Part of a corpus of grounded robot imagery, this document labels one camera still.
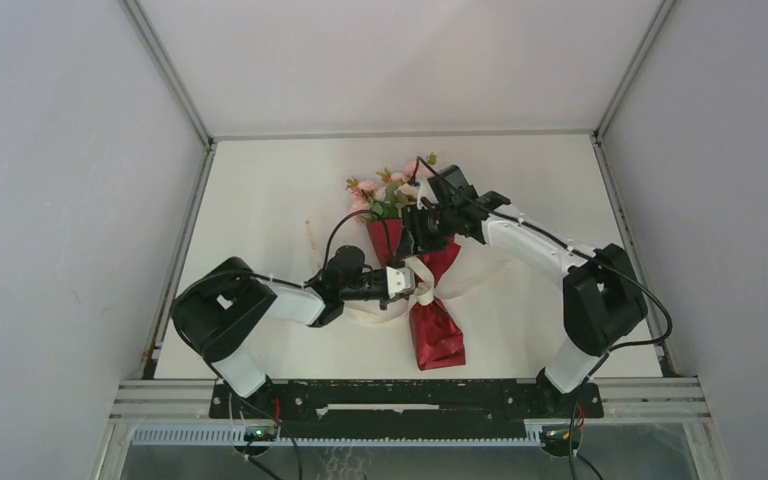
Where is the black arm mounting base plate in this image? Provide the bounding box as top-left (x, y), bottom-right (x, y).
top-left (208, 379), bottom-right (605, 441)

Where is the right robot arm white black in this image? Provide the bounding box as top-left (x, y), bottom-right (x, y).
top-left (395, 165), bottom-right (674, 416)

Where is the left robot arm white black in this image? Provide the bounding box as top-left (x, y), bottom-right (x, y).
top-left (170, 233), bottom-right (415, 417)

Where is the pink fake flower stem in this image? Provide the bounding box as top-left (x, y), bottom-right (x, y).
top-left (345, 177), bottom-right (380, 213)
top-left (403, 152), bottom-right (438, 179)
top-left (370, 169), bottom-right (417, 219)

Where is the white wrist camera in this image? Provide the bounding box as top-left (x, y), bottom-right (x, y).
top-left (417, 179), bottom-right (438, 209)
top-left (385, 266), bottom-right (416, 299)

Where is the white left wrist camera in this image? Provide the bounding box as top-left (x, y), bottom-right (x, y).
top-left (385, 266), bottom-right (416, 299)

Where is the aluminium frame front rail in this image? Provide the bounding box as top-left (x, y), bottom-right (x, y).
top-left (111, 377), bottom-right (712, 424)

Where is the cream ribbon string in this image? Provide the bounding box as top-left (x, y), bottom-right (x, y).
top-left (344, 256), bottom-right (514, 327)

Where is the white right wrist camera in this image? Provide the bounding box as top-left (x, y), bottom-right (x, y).
top-left (417, 179), bottom-right (438, 209)

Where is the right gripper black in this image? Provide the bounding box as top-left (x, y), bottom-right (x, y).
top-left (394, 203), bottom-right (457, 260)

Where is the white cable duct strip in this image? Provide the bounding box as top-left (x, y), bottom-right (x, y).
top-left (132, 425), bottom-right (546, 447)

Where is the red wrapping paper sheet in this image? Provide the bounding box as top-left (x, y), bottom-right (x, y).
top-left (366, 218), bottom-right (466, 371)

